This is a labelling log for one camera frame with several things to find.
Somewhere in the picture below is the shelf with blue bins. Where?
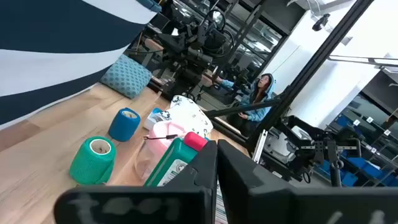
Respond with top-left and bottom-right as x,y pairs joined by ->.
323,93 -> 398,187

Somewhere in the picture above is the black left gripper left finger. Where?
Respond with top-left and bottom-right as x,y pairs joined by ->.
54,139 -> 218,224

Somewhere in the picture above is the person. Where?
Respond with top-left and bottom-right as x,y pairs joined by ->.
214,73 -> 277,138

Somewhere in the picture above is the blue bandage roll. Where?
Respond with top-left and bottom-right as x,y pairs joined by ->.
108,107 -> 142,142

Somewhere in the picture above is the pink translucent plastic bag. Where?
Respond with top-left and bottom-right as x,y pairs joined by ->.
135,119 -> 187,183

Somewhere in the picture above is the black ceiling camera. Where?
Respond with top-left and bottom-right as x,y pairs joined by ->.
312,13 -> 331,32

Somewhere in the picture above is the navy white striped fabric basket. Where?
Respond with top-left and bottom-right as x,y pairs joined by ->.
0,0 -> 163,131

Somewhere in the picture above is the black aluminium table frame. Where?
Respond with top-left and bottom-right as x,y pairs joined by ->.
205,0 -> 376,164

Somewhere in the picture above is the green bandage roll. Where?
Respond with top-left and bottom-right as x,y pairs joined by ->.
69,136 -> 117,186

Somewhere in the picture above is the blue patterned folded cloth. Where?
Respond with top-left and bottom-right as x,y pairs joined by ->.
99,54 -> 153,100

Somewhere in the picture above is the white patterned soft pack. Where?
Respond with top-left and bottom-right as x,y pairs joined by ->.
169,95 -> 215,139

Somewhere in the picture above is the teal case with red latches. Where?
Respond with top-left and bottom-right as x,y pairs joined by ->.
143,131 -> 208,187

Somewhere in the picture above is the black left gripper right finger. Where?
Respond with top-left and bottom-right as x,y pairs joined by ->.
217,139 -> 398,224

